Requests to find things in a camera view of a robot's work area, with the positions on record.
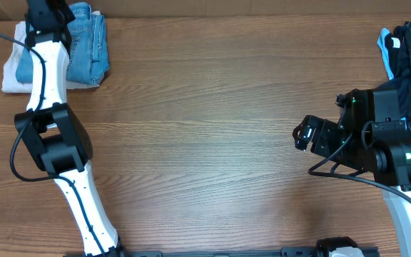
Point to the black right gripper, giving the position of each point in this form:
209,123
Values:
325,129

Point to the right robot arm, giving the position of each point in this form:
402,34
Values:
370,144

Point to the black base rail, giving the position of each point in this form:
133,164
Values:
335,246

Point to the folded beige trousers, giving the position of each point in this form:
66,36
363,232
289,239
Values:
10,84

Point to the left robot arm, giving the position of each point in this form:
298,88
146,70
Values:
53,135

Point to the blue denim jeans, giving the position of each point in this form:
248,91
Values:
76,29

